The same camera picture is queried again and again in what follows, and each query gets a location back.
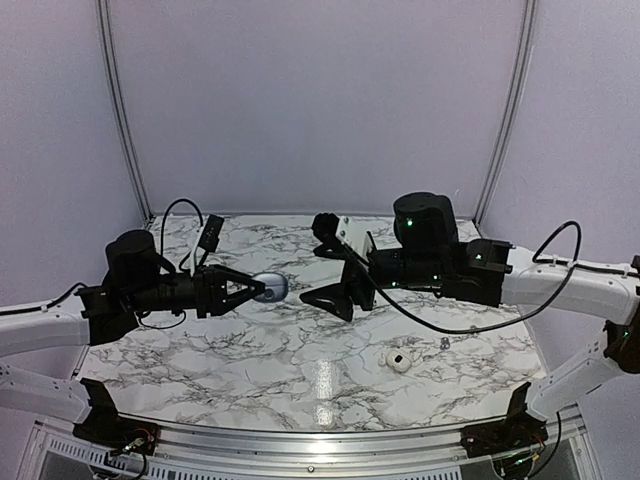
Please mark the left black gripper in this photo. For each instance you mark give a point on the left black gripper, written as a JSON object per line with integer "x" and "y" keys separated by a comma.
{"x": 210, "y": 290}

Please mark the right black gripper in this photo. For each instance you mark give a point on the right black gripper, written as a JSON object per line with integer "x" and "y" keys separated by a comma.
{"x": 339, "y": 294}

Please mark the purple earbud charging case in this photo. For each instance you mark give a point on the purple earbud charging case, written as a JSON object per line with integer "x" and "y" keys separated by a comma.
{"x": 276, "y": 287}

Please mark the purple clip earbud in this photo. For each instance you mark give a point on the purple clip earbud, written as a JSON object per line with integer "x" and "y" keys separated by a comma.
{"x": 444, "y": 342}

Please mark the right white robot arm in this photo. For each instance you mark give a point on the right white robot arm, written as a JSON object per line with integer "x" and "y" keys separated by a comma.
{"x": 431, "y": 258}

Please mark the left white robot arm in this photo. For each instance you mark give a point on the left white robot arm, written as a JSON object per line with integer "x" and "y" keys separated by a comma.
{"x": 139, "y": 281}

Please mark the white earbud case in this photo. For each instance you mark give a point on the white earbud case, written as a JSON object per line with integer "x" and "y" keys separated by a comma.
{"x": 396, "y": 361}

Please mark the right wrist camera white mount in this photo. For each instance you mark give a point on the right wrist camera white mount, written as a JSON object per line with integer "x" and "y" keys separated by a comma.
{"x": 329, "y": 228}

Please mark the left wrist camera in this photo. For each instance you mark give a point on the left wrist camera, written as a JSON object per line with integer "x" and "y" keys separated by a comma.
{"x": 209, "y": 236}

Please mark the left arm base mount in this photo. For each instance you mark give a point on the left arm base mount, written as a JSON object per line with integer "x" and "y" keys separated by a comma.
{"x": 116, "y": 432}

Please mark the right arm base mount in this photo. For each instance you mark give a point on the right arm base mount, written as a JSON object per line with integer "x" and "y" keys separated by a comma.
{"x": 495, "y": 437}

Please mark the front aluminium rail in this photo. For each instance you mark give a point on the front aluminium rail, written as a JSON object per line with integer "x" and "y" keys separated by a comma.
{"x": 196, "y": 452}

